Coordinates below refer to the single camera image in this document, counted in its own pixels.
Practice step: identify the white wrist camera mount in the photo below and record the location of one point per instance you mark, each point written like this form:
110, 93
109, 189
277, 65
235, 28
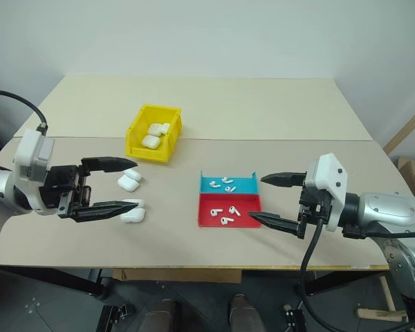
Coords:
326, 180
29, 152

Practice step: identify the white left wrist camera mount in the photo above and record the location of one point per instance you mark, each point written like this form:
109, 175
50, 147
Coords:
29, 152

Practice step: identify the red tray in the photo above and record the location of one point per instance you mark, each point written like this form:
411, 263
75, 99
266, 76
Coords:
243, 221

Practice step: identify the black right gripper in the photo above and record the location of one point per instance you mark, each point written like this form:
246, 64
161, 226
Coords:
313, 211

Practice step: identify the yellow plastic bin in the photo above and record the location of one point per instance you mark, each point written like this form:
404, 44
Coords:
136, 138

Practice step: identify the wooden plank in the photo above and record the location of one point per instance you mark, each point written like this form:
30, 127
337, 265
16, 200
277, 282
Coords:
406, 129

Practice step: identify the black table frame bar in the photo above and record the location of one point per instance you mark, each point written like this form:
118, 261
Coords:
55, 280
346, 281

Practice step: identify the blue tray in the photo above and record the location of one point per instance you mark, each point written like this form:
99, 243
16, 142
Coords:
242, 183

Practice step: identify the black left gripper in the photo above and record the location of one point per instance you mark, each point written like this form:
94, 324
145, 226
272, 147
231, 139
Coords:
64, 181

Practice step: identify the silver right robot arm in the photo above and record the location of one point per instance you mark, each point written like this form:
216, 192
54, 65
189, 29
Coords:
390, 211

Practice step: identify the wooden mallet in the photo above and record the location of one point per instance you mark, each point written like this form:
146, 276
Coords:
384, 313

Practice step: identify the brown cardboard sheet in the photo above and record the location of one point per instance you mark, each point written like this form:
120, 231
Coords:
176, 276

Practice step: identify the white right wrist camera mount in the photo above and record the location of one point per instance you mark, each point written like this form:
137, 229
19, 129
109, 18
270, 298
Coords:
326, 180

